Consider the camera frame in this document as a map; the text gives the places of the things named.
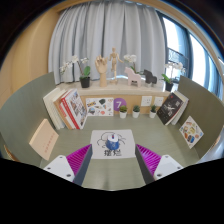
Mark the white orchid plant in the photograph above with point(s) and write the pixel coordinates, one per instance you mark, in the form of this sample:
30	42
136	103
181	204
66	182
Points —
130	59

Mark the tan brown book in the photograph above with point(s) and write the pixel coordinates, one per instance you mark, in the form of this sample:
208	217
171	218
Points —
60	108

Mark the white sticker sheet card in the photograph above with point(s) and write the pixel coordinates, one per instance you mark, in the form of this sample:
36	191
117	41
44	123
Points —
100	106

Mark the blue and white computer mouse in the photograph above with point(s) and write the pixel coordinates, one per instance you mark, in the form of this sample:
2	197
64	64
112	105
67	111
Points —
112	144

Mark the white book with red band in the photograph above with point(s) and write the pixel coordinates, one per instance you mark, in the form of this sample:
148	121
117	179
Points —
65	113

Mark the round purple number sign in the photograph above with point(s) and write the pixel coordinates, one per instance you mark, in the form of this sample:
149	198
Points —
119	102

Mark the white photo-cover book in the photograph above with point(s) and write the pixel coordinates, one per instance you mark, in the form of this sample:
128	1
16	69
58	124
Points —
78	108

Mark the wooden hand model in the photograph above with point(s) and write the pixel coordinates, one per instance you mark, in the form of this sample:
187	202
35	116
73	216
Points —
101	66

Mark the black cover book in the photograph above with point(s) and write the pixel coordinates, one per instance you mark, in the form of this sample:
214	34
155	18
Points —
169	108

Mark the grey white curtain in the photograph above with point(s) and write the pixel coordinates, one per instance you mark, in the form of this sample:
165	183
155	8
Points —
106	30

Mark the white orchid in black pot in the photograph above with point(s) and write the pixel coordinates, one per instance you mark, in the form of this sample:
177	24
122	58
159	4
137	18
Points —
169	86
85	82

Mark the white wall socket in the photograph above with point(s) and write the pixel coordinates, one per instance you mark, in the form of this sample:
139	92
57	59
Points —
146	101
158	101

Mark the white mouse pad with drawing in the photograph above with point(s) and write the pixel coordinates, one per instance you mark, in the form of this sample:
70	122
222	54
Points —
128	150

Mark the colourful illustrated book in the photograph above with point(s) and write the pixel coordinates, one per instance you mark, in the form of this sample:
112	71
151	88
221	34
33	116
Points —
191	131

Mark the dark-framed glass window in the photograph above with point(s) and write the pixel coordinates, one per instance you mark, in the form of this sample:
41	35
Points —
196	56

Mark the wooden artist mannequin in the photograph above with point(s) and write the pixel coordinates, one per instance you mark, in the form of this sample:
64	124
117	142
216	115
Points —
114	63

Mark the black wooden horse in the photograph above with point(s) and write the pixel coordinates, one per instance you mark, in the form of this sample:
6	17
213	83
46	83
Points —
150	77

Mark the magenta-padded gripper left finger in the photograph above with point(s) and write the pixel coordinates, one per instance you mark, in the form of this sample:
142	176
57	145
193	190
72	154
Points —
61	166

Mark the thick white book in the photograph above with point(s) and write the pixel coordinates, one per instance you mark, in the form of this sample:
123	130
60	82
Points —
51	106

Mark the pink wooden horse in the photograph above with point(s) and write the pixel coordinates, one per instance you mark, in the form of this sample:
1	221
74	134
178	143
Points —
133	78

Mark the beige thin book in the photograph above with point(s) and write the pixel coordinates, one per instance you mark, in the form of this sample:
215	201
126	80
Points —
44	140

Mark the small succulent in white pot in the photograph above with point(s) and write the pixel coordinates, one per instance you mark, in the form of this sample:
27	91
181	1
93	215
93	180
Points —
136	114
152	114
123	114

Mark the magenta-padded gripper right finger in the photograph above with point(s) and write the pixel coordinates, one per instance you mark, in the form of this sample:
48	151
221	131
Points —
165	166

